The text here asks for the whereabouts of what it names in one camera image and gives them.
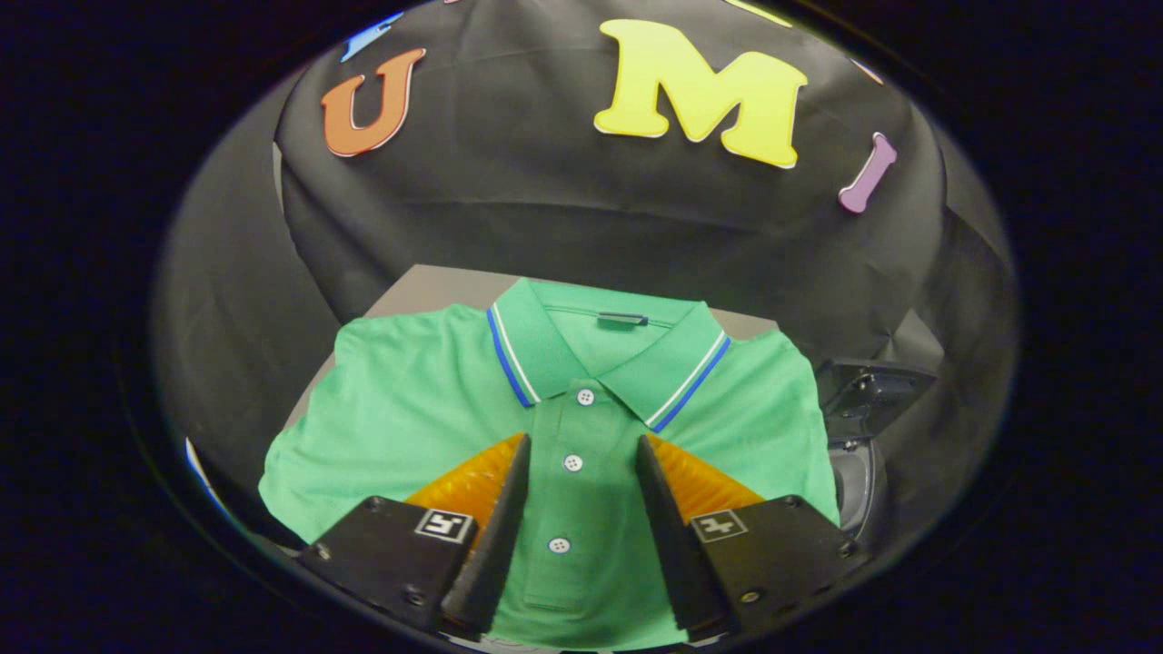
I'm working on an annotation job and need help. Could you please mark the grey cabinet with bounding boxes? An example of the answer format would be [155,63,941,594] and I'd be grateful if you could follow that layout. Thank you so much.
[283,263,782,428]

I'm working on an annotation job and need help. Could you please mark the green polo shirt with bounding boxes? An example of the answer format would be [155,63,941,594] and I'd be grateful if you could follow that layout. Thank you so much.
[258,277,841,650]

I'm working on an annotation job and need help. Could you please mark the black backdrop cloth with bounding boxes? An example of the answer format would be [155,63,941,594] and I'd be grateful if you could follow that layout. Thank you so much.
[150,0,1019,564]

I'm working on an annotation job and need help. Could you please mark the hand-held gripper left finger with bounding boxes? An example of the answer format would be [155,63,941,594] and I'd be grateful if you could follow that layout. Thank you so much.
[298,431,532,637]

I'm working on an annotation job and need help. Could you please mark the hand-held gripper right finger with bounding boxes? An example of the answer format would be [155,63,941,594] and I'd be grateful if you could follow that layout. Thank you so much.
[634,433,869,641]

